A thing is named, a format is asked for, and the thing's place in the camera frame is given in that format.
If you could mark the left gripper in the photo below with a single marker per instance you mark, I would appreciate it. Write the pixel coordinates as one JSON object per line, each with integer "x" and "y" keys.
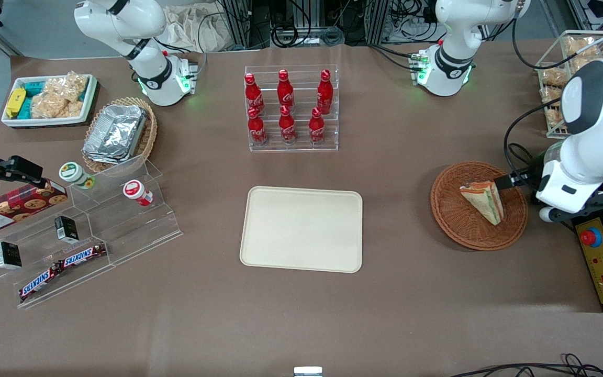
{"x": 527, "y": 177}

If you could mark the triangle sandwich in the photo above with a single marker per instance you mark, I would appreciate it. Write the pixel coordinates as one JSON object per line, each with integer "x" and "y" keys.
{"x": 484, "y": 201}

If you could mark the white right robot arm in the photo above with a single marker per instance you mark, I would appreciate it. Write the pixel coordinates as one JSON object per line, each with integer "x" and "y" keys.
{"x": 152, "y": 78}

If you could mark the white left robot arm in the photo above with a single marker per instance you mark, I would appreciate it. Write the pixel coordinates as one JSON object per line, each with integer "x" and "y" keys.
{"x": 602, "y": 120}

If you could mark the white rectangular snack tray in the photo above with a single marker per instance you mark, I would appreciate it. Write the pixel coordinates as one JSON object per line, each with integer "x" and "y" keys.
{"x": 91, "y": 97}

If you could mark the round brown wicker basket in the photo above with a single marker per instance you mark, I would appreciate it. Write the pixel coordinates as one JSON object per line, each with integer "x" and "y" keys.
{"x": 453, "y": 214}

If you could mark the oval wicker basket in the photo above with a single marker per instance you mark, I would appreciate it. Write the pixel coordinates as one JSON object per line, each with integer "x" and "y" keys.
{"x": 149, "y": 136}

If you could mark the beige plastic tray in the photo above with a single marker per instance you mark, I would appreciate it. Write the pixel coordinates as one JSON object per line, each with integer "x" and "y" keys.
{"x": 301, "y": 230}

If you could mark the red tartan cookie box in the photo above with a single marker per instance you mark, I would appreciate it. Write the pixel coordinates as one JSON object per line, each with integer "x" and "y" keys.
{"x": 13, "y": 208}

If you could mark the green lid cup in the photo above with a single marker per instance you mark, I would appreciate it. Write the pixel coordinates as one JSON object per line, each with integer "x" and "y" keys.
{"x": 74, "y": 174}

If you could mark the yellow snack packet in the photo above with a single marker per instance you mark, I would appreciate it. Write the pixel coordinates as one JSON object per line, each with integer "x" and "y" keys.
{"x": 15, "y": 102}

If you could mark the small black box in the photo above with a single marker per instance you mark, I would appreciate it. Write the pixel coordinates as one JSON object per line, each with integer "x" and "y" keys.
{"x": 66, "y": 229}
{"x": 8, "y": 255}

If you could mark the clear rice cracker bag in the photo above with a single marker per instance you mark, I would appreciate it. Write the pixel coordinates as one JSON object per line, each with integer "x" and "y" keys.
{"x": 53, "y": 107}
{"x": 68, "y": 86}

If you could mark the teal snack packet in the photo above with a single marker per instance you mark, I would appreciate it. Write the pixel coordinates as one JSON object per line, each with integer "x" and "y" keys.
{"x": 32, "y": 91}

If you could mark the clear fried snack bag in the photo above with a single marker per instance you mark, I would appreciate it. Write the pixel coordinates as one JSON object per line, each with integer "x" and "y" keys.
{"x": 581, "y": 46}
{"x": 555, "y": 116}
{"x": 555, "y": 77}
{"x": 550, "y": 94}

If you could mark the snickers chocolate bar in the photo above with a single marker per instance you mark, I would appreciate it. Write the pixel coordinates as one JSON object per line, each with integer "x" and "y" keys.
{"x": 40, "y": 283}
{"x": 82, "y": 255}

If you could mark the stacked foil containers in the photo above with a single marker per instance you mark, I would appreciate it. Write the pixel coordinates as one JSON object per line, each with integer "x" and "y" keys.
{"x": 115, "y": 133}

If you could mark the clear acrylic stepped shelf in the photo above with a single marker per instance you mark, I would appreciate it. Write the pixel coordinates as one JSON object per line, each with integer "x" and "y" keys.
{"x": 123, "y": 230}

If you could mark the red lid cup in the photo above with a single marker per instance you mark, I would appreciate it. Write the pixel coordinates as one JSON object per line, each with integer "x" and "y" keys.
{"x": 136, "y": 191}

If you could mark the beige cloth bag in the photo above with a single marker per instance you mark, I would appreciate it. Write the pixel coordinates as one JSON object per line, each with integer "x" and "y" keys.
{"x": 191, "y": 29}

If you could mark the red cola bottle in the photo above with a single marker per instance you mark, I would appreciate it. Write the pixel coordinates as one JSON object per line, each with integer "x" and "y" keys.
{"x": 287, "y": 128}
{"x": 325, "y": 94}
{"x": 253, "y": 97}
{"x": 316, "y": 130}
{"x": 285, "y": 91}
{"x": 257, "y": 131}

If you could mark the clear acrylic bottle rack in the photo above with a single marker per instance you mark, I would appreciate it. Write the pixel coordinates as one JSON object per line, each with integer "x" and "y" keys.
{"x": 291, "y": 148}

